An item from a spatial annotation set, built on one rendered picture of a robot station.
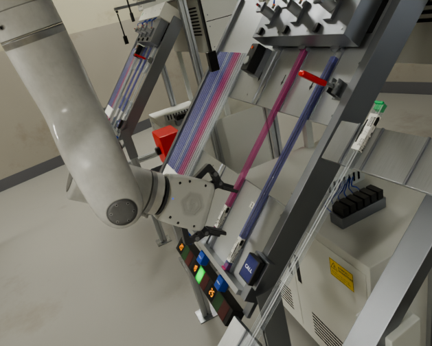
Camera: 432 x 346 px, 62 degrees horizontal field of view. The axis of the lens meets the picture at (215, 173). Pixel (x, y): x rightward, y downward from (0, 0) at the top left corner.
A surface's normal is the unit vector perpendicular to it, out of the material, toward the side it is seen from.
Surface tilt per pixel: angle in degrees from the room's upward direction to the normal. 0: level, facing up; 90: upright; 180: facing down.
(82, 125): 45
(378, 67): 90
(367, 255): 0
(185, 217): 84
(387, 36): 90
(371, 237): 0
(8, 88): 90
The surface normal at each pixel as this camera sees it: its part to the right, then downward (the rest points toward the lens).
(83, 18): 0.61, 0.22
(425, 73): -0.76, 0.43
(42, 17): 0.79, 0.07
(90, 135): 0.08, -0.35
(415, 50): -0.89, 0.37
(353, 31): 0.40, 0.31
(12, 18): 0.14, 0.46
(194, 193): 0.48, 0.07
